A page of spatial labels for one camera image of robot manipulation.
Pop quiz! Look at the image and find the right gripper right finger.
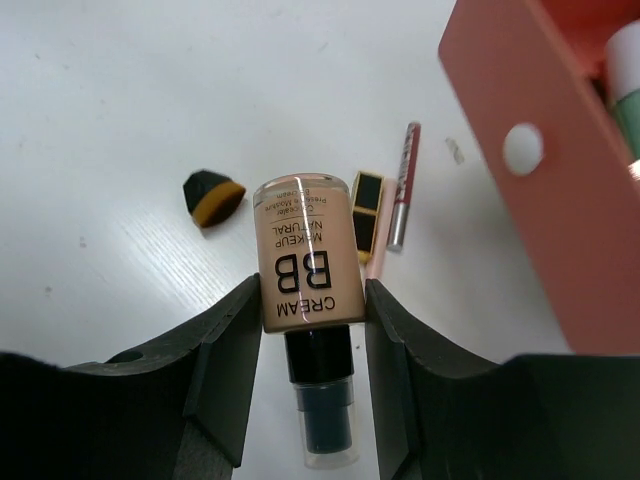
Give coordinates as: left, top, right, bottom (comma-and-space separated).
365, 280, 639, 479

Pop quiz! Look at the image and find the black gold lipstick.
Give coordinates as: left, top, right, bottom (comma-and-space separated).
351, 170, 385, 265

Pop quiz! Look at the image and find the pink lip liner pencil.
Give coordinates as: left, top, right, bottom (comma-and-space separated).
387, 122, 421, 253

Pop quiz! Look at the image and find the blue eyebrow razor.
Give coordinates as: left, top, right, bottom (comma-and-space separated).
364, 178, 397, 280

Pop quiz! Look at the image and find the BB cream bottle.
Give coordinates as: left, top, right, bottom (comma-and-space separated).
253, 173, 365, 470

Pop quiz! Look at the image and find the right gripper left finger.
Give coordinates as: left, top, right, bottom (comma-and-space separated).
1, 276, 261, 479

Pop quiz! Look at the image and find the green white tube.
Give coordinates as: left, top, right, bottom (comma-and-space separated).
605, 20, 639, 160

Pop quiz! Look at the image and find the black brown makeup brush head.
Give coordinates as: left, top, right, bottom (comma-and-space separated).
183, 169, 246, 229

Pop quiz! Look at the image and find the red top drawer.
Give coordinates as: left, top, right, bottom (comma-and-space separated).
438, 1, 639, 355

